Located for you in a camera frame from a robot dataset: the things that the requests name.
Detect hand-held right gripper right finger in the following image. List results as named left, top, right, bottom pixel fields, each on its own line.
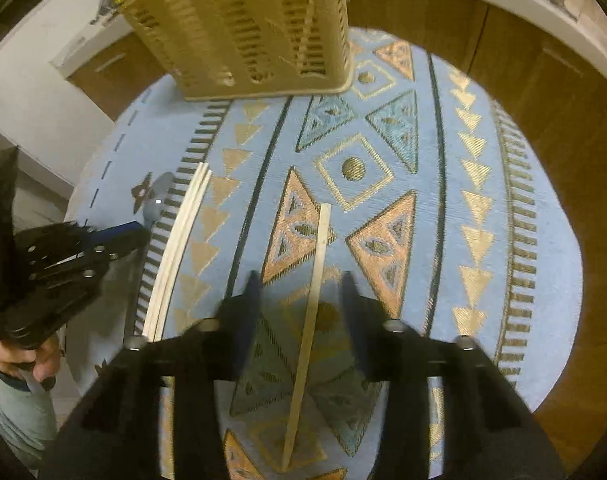
left=338, top=270, right=567, bottom=480

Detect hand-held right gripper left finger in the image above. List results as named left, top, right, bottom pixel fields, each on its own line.
left=38, top=270, right=264, bottom=480

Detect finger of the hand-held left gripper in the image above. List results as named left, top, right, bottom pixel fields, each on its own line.
left=8, top=239, right=150, bottom=333
left=16, top=222, right=150, bottom=263

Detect wooden chopstick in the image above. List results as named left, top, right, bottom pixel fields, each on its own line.
left=282, top=203, right=333, bottom=472
left=142, top=162, right=207, bottom=338
left=152, top=169, right=214, bottom=343

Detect beige plastic utensil basket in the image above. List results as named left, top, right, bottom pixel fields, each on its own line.
left=118, top=0, right=355, bottom=101

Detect person's left forearm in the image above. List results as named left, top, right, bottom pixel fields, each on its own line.
left=0, top=367, right=60, bottom=467

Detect person's left hand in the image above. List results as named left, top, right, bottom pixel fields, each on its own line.
left=0, top=332, right=63, bottom=391

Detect blue patterned tablecloth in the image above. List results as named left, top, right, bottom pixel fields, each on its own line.
left=63, top=27, right=584, bottom=480

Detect white tall cabinet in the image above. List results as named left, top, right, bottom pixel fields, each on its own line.
left=0, top=0, right=134, bottom=181

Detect small metal rack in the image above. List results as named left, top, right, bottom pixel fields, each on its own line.
left=89, top=0, right=121, bottom=26

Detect wooden kitchen cabinets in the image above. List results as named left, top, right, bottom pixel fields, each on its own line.
left=66, top=0, right=607, bottom=466

